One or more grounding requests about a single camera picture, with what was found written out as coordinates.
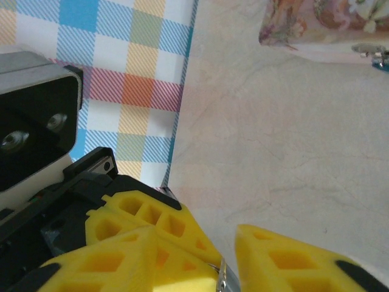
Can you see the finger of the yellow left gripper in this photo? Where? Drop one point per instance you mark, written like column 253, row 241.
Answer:
column 94, row 226
column 188, row 228

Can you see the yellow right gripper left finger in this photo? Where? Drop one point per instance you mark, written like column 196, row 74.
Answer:
column 100, row 267

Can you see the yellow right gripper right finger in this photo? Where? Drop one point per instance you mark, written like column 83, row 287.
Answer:
column 304, row 264

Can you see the silver padlock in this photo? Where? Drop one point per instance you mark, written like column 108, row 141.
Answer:
column 232, row 281

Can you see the floral pattern box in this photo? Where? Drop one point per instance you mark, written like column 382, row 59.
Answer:
column 319, row 21

